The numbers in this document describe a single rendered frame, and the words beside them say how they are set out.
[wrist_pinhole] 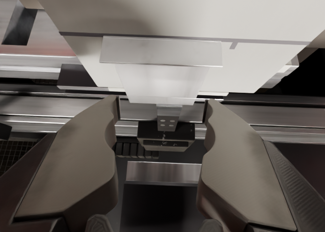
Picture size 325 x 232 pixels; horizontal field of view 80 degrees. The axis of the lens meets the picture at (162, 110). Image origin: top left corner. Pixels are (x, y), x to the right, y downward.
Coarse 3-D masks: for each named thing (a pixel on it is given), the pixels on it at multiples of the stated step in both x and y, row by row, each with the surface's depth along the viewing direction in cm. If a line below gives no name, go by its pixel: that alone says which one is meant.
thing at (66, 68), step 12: (60, 72) 23; (72, 72) 23; (84, 72) 23; (60, 84) 23; (72, 84) 23; (84, 84) 23; (84, 96) 25; (96, 96) 25; (120, 96) 25; (204, 96) 25; (216, 96) 25
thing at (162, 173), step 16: (128, 176) 21; (144, 176) 21; (160, 176) 21; (176, 176) 21; (192, 176) 21; (128, 192) 20; (144, 192) 20; (160, 192) 20; (176, 192) 20; (192, 192) 20; (128, 208) 19; (144, 208) 19; (160, 208) 19; (176, 208) 19; (192, 208) 19; (128, 224) 19; (144, 224) 19; (160, 224) 19; (176, 224) 19; (192, 224) 19
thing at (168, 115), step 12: (168, 108) 27; (180, 108) 27; (168, 120) 33; (144, 132) 40; (156, 132) 40; (168, 132) 40; (180, 132) 40; (192, 132) 40; (144, 144) 40; (156, 144) 40; (168, 144) 41; (180, 144) 41
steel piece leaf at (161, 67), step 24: (120, 48) 14; (144, 48) 14; (168, 48) 14; (192, 48) 14; (216, 48) 14; (120, 72) 19; (144, 72) 19; (168, 72) 18; (192, 72) 18; (168, 96) 24; (192, 96) 23
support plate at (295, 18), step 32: (64, 0) 11; (96, 0) 11; (128, 0) 11; (160, 0) 11; (192, 0) 11; (224, 0) 11; (256, 0) 11; (288, 0) 11; (320, 0) 11; (96, 32) 14; (128, 32) 14; (160, 32) 14; (192, 32) 13; (224, 32) 13; (256, 32) 13; (288, 32) 13; (320, 32) 13; (96, 64) 18; (224, 64) 17; (256, 64) 17
